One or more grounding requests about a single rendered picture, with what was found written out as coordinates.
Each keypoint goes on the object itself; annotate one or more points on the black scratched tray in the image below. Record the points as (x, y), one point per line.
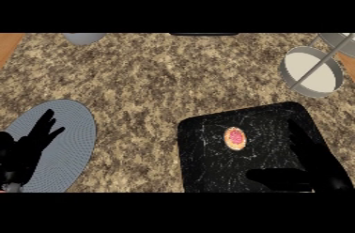
(240, 149)

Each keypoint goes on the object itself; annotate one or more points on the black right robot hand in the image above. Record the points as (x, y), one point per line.
(318, 163)

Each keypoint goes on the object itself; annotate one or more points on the grey oval placemat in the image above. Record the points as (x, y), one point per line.
(65, 142)

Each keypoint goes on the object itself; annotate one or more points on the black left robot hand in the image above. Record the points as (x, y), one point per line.
(25, 149)

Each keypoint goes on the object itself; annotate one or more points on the grey round container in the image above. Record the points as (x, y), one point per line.
(84, 37)

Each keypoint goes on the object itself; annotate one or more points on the pink frosted cupcake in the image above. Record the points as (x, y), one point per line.
(234, 138)

